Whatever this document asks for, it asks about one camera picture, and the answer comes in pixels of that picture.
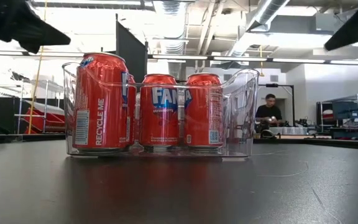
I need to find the yellow cable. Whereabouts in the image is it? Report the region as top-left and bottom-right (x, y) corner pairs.
(28, 0), (48, 134)

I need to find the black partition panel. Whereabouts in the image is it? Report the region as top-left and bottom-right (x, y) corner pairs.
(115, 14), (149, 84)

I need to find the red Fanta strawberry can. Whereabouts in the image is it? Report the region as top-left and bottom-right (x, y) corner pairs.
(138, 73), (180, 149)
(72, 52), (130, 153)
(125, 73), (138, 146)
(183, 73), (225, 152)

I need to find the person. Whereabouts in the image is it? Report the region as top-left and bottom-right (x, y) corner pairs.
(254, 93), (284, 134)

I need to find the clear plastic bin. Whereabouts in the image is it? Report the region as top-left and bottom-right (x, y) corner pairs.
(62, 61), (260, 160)

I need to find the rack with red bins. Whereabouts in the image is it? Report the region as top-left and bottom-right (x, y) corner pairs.
(14, 79), (67, 135)
(315, 93), (358, 142)

